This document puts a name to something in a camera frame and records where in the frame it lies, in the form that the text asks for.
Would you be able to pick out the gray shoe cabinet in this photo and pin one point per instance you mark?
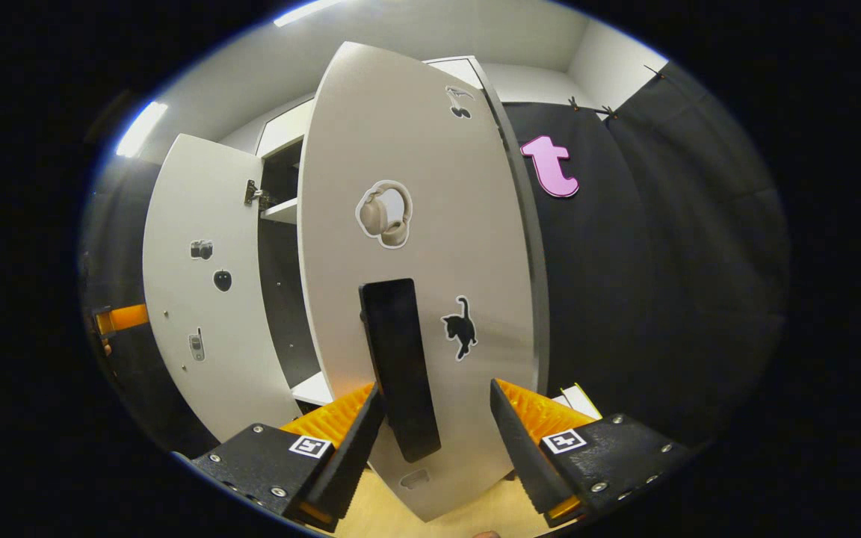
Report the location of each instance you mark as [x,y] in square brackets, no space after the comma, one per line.
[281,299]

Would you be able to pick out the black backdrop cloth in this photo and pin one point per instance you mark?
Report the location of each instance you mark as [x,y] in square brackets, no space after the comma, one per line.
[662,261]

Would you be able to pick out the small ceiling light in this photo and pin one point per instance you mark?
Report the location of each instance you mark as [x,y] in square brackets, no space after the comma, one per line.
[140,128]

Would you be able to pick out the white and yellow box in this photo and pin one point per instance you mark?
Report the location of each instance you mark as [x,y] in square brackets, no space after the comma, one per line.
[581,401]

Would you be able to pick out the large ceiling light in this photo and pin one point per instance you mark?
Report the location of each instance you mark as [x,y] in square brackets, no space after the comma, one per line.
[307,11]

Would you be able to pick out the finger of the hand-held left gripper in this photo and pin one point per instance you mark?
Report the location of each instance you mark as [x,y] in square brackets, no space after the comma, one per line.
[124,319]

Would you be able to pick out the cabinet door with camera sticker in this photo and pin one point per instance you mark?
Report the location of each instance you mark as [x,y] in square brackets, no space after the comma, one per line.
[199,202]

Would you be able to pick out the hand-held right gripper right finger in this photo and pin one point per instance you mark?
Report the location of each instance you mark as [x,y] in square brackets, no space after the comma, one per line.
[528,463]

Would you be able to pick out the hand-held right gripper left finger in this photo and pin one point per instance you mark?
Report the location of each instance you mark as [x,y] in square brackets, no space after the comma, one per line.
[352,463]

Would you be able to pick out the cabinet door with cherry sticker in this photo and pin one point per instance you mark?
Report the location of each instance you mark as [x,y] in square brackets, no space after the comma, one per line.
[430,149]

